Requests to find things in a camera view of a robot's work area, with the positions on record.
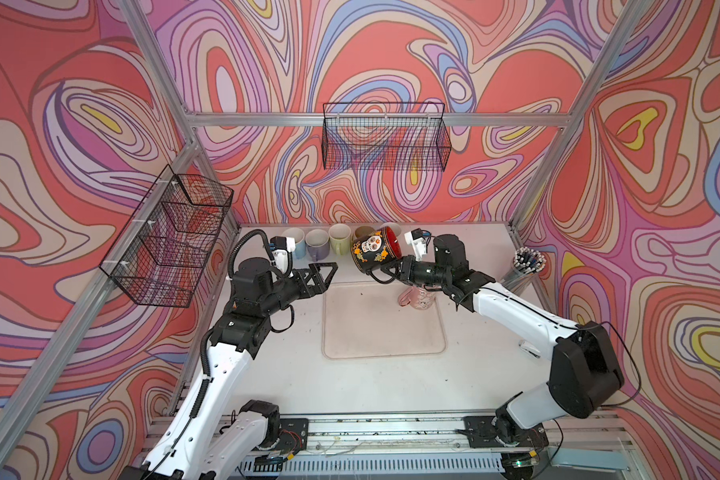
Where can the black wire basket back wall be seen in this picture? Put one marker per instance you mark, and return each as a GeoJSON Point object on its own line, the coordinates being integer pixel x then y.
{"type": "Point", "coordinates": [385, 136]}

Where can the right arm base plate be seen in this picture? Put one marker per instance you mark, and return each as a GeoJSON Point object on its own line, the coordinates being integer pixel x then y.
{"type": "Point", "coordinates": [493, 432]}

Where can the black wire basket left wall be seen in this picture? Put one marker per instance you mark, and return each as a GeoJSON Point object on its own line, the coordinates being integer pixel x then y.
{"type": "Point", "coordinates": [159, 258]}

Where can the cream speckled round mug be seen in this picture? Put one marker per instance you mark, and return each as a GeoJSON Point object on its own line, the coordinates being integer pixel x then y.
{"type": "Point", "coordinates": [363, 231]}

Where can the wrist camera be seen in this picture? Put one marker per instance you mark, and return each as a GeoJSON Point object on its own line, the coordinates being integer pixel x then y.
{"type": "Point", "coordinates": [282, 249]}
{"type": "Point", "coordinates": [418, 239]}

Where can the metal cup of pens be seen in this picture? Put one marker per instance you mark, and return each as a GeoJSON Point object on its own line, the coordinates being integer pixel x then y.
{"type": "Point", "coordinates": [526, 263]}

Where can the black wire basket wall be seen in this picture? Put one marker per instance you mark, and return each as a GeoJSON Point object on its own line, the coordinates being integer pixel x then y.
{"type": "Point", "coordinates": [385, 136]}
{"type": "Point", "coordinates": [159, 258]}

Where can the white ceramic mug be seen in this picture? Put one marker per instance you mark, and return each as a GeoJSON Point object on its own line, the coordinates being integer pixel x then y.
{"type": "Point", "coordinates": [395, 228]}

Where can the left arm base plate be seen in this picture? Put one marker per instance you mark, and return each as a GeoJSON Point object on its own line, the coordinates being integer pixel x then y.
{"type": "Point", "coordinates": [292, 437]}

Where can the small white stapler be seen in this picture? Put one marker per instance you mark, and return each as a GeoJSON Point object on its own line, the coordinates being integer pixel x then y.
{"type": "Point", "coordinates": [530, 349]}

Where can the purple ceramic mug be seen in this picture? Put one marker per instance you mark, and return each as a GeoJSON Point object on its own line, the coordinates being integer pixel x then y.
{"type": "Point", "coordinates": [317, 244]}

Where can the light green ceramic mug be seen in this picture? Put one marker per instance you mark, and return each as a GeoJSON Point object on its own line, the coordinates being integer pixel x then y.
{"type": "Point", "coordinates": [340, 237]}

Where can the black patterned mug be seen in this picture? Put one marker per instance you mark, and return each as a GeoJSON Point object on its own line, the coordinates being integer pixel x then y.
{"type": "Point", "coordinates": [376, 250]}

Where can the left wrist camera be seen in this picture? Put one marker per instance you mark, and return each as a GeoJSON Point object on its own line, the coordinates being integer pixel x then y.
{"type": "Point", "coordinates": [282, 249]}

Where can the light blue ceramic mug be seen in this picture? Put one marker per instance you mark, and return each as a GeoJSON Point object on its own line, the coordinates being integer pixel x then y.
{"type": "Point", "coordinates": [298, 236]}

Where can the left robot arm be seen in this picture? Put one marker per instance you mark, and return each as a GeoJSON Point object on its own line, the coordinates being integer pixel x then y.
{"type": "Point", "coordinates": [264, 281]}

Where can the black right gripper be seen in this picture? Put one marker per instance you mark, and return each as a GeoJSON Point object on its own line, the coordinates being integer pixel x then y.
{"type": "Point", "coordinates": [406, 273]}

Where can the beige rectangular tray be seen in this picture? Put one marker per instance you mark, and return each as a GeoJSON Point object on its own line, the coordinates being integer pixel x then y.
{"type": "Point", "coordinates": [364, 320]}

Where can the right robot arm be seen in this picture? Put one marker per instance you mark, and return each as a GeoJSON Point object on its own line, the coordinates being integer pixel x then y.
{"type": "Point", "coordinates": [584, 371]}

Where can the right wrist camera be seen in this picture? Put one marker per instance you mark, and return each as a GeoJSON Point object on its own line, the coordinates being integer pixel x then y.
{"type": "Point", "coordinates": [418, 239]}

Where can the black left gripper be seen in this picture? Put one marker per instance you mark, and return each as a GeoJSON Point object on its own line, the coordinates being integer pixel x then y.
{"type": "Point", "coordinates": [316, 287]}

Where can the pink ceramic mug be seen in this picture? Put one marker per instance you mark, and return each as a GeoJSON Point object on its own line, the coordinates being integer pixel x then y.
{"type": "Point", "coordinates": [417, 298]}

